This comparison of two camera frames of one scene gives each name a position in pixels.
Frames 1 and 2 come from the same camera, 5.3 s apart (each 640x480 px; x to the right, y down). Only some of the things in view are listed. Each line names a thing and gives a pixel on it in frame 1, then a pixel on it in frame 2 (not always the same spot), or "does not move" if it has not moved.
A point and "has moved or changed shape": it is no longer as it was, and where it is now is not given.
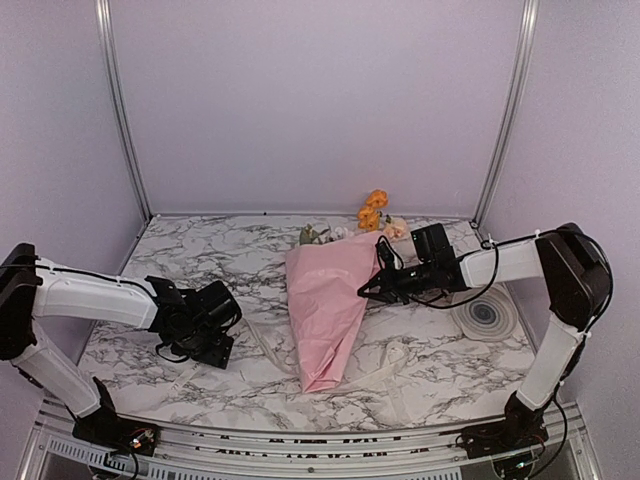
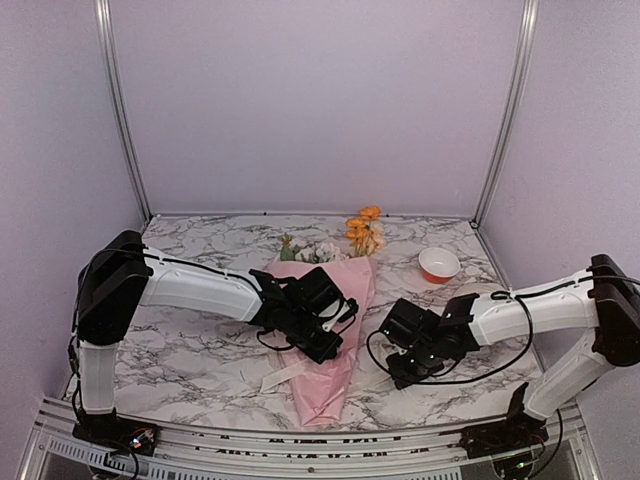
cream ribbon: [396, 358] to [291, 373]
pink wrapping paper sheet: [324, 278] has moved or changed shape
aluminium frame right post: [527, 29] does not move
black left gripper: [216, 356] to [323, 352]
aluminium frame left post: [114, 83] does not move
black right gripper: [388, 289] to [401, 372]
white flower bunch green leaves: [308, 236] to [311, 253]
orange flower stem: [369, 215] to [356, 226]
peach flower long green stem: [396, 229] to [377, 233]
